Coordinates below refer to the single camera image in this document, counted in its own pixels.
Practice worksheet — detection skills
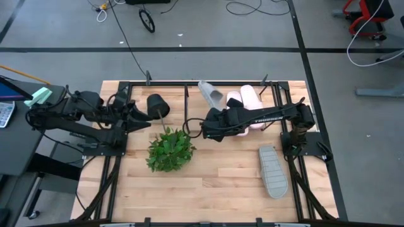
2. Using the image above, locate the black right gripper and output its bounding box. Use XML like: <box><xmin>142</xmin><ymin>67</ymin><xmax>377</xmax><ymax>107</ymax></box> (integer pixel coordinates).
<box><xmin>201</xmin><ymin>97</ymin><xmax>251</xmax><ymax>143</ymax></box>

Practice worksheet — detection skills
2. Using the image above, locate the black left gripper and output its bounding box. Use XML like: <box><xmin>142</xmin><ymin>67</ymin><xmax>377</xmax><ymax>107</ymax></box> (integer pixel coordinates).
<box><xmin>112</xmin><ymin>90</ymin><xmax>155</xmax><ymax>148</ymax></box>

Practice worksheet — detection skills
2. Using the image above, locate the pink foam slide sandal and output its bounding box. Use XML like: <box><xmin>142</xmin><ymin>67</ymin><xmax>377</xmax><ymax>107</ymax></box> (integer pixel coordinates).
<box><xmin>226</xmin><ymin>90</ymin><xmax>250</xmax><ymax>137</ymax></box>
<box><xmin>239</xmin><ymin>84</ymin><xmax>266</xmax><ymax>131</ymax></box>

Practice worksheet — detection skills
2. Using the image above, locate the grey foam slide sandal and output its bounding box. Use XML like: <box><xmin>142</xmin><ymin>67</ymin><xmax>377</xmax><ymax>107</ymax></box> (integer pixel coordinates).
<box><xmin>198</xmin><ymin>79</ymin><xmax>234</xmax><ymax>112</ymax></box>
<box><xmin>258</xmin><ymin>144</ymin><xmax>289</xmax><ymax>200</ymax></box>

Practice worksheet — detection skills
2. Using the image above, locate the black plastic plant pot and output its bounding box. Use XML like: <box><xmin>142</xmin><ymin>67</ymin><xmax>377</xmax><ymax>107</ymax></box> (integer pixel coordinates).
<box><xmin>146</xmin><ymin>93</ymin><xmax>171</xmax><ymax>120</ymax></box>

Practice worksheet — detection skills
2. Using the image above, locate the green artificial leafy plant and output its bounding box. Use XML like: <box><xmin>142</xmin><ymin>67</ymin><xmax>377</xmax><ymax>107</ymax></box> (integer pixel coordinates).
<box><xmin>145</xmin><ymin>108</ymin><xmax>197</xmax><ymax>173</ymax></box>

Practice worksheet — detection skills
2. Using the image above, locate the black thin wheel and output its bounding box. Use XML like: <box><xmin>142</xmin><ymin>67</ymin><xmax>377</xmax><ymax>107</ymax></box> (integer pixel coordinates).
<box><xmin>138</xmin><ymin>8</ymin><xmax>157</xmax><ymax>34</ymax></box>

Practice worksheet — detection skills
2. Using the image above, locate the mint green stapler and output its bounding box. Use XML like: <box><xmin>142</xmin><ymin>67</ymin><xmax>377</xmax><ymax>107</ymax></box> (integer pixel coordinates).
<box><xmin>23</xmin><ymin>86</ymin><xmax>53</xmax><ymax>112</ymax></box>

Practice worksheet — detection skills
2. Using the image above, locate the black office desk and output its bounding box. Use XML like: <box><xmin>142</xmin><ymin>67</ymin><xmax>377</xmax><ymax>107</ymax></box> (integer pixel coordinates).
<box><xmin>0</xmin><ymin>75</ymin><xmax>85</xmax><ymax>227</ymax></box>

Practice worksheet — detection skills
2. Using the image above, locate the laptop with blue screen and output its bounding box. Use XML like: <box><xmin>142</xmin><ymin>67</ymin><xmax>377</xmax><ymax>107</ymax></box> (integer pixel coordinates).
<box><xmin>0</xmin><ymin>75</ymin><xmax>34</xmax><ymax>102</ymax></box>

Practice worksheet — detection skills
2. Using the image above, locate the white calculator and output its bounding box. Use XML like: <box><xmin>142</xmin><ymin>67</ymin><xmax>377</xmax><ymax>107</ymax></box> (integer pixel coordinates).
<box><xmin>0</xmin><ymin>100</ymin><xmax>16</xmax><ymax>129</ymax></box>

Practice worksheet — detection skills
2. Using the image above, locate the grey desk foot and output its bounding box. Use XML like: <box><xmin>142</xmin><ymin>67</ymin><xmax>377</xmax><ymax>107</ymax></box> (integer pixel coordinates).
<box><xmin>375</xmin><ymin>49</ymin><xmax>404</xmax><ymax>63</ymax></box>

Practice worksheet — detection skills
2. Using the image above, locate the red and black cart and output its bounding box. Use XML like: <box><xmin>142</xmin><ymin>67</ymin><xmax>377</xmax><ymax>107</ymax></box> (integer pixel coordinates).
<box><xmin>333</xmin><ymin>0</ymin><xmax>395</xmax><ymax>41</ymax></box>

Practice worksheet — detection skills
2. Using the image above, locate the black aluminium table frame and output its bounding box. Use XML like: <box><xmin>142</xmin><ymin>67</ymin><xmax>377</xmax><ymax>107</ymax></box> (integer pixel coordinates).
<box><xmin>75</xmin><ymin>80</ymin><xmax>337</xmax><ymax>227</ymax></box>

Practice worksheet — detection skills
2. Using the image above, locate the black right camera cable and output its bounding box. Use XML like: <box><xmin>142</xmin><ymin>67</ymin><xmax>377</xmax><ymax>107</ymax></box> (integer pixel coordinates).
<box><xmin>182</xmin><ymin>117</ymin><xmax>206</xmax><ymax>139</ymax></box>

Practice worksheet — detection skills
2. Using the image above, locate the black wire shelf frame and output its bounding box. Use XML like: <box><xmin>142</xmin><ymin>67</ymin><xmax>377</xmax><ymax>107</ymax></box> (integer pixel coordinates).
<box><xmin>184</xmin><ymin>75</ymin><xmax>281</xmax><ymax>135</ymax></box>

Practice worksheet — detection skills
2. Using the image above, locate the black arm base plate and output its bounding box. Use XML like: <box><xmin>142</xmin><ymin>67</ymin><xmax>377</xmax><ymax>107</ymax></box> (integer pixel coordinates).
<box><xmin>82</xmin><ymin>134</ymin><xmax>128</xmax><ymax>158</ymax></box>
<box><xmin>280</xmin><ymin>131</ymin><xmax>326</xmax><ymax>158</ymax></box>

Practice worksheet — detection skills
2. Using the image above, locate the long black floor cable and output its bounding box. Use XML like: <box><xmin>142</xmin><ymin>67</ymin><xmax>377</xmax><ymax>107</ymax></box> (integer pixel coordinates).
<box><xmin>108</xmin><ymin>0</ymin><xmax>149</xmax><ymax>78</ymax></box>

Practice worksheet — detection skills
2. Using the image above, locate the coiled black floor cable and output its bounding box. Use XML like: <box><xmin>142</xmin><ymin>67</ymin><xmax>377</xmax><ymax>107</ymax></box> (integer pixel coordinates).
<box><xmin>225</xmin><ymin>0</ymin><xmax>291</xmax><ymax>16</ymax></box>

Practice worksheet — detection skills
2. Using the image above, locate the short white cable loop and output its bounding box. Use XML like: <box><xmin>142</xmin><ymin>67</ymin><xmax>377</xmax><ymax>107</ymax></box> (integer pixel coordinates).
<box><xmin>96</xmin><ymin>8</ymin><xmax>109</xmax><ymax>23</ymax></box>

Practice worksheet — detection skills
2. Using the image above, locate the orange cable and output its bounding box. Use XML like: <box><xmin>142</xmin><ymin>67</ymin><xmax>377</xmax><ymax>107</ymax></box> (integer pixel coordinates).
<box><xmin>0</xmin><ymin>64</ymin><xmax>51</xmax><ymax>86</ymax></box>

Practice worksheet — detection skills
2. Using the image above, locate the long white cable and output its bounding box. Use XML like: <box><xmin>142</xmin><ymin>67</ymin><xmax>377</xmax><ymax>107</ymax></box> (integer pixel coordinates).
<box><xmin>346</xmin><ymin>0</ymin><xmax>404</xmax><ymax>68</ymax></box>

